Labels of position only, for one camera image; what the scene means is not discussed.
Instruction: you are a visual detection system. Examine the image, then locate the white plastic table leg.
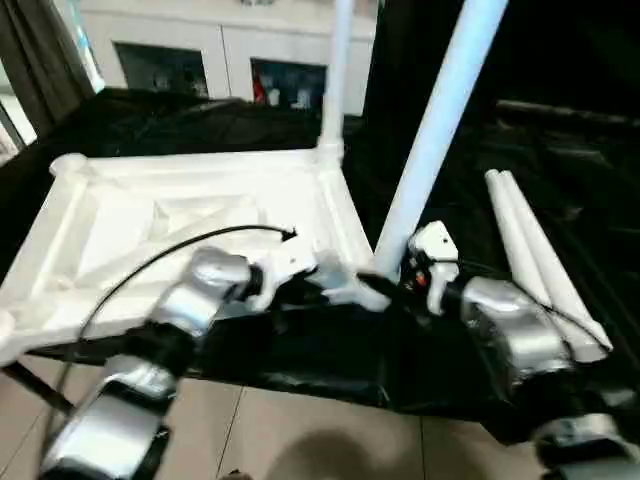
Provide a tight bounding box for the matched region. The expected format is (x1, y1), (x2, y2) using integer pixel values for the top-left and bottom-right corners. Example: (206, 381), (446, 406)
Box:
(483, 168), (584, 364)
(315, 0), (355, 169)
(497, 169), (615, 357)
(372, 0), (509, 282)

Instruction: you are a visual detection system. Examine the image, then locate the white plastic table top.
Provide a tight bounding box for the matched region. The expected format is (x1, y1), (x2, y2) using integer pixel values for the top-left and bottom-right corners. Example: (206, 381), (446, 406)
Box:
(0, 142), (392, 367)

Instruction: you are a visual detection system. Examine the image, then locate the black glossy mat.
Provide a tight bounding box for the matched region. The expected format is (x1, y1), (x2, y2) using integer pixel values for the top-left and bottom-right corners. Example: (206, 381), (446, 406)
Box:
(0, 87), (640, 447)

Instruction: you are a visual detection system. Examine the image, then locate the dark metal pole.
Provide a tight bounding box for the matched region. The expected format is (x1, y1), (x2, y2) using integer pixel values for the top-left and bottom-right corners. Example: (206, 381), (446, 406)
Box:
(497, 99), (640, 125)

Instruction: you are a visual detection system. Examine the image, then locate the black backdrop cloth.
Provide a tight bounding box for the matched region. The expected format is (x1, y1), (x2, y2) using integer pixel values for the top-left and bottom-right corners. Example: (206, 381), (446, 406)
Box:
(372, 0), (640, 132)

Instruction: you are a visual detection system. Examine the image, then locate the white glass-door cabinet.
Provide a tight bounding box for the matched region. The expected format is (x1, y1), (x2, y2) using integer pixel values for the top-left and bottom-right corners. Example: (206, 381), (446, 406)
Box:
(74, 0), (377, 117)

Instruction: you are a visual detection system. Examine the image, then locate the grey curtain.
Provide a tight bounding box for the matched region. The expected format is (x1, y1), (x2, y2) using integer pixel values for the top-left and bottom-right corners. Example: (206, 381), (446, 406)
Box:
(0, 0), (97, 147)

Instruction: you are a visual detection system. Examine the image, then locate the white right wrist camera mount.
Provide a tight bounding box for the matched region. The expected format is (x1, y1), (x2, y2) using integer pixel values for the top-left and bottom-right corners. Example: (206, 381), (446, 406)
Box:
(407, 219), (462, 317)

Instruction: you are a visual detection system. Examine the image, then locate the black left wrist camera cable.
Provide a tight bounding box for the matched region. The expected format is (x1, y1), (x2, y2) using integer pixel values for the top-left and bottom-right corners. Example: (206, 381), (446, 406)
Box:
(49, 225), (299, 427)

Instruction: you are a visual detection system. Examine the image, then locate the black frame leg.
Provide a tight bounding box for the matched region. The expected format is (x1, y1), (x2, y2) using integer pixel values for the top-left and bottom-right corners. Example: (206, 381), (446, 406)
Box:
(0, 362), (72, 412)

